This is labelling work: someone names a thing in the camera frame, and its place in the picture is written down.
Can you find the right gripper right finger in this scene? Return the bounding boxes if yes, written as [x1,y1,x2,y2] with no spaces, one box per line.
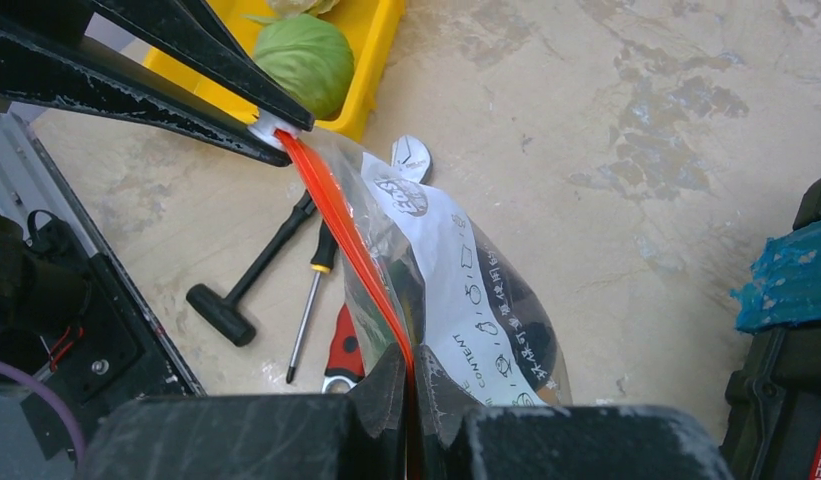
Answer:
[414,346,732,479]

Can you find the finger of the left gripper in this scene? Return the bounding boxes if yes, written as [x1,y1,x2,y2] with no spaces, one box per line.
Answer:
[0,13,291,167]
[90,0,314,131]

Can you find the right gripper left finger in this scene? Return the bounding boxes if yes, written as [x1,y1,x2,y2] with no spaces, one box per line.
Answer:
[77,345,407,479]

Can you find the purple eggplant toy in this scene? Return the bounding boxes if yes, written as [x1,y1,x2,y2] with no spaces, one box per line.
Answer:
[477,243,558,391]

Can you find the clear zip top bag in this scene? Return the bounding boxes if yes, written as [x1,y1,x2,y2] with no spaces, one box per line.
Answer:
[246,109,574,407]

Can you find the yellow plastic tray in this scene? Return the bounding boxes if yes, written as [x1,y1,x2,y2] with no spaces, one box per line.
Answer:
[143,0,405,142]

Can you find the red adjustable wrench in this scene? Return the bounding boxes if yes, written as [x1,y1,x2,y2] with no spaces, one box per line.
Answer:
[322,135,432,394]

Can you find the white cauliflower toy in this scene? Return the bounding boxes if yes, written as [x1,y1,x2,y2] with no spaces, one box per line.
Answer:
[265,0,339,18]

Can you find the pale green cabbage toy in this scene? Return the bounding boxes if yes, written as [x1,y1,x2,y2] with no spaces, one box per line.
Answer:
[246,14,354,120]

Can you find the black yellow screwdriver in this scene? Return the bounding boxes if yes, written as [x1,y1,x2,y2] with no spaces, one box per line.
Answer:
[285,221,338,384]

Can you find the black toolbox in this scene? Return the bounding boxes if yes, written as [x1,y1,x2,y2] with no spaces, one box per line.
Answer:
[720,178,821,479]

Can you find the aluminium frame rail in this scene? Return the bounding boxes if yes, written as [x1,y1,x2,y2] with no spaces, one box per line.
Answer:
[0,109,107,260]

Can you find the black T-handle tool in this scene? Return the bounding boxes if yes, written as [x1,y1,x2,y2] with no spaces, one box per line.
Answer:
[186,191,316,347]

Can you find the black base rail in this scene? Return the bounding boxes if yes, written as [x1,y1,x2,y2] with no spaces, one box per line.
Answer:
[0,112,207,465]

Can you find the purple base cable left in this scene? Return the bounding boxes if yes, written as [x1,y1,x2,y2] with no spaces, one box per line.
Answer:
[0,354,88,465]

